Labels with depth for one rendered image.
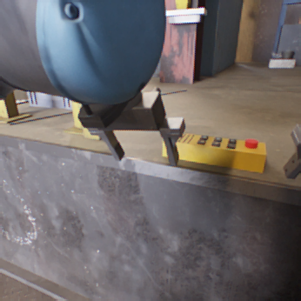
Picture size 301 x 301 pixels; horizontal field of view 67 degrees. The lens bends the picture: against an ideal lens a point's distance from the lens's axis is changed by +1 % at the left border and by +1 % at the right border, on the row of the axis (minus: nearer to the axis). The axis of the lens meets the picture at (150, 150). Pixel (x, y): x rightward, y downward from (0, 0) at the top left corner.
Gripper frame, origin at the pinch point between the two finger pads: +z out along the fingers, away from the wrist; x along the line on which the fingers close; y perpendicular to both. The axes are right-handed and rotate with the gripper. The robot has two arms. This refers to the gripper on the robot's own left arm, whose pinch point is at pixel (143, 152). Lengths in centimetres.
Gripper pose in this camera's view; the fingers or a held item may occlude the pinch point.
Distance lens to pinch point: 48.6
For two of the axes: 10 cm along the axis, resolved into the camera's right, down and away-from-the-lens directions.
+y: 3.3, -7.1, 6.2
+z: 2.7, 7.0, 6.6
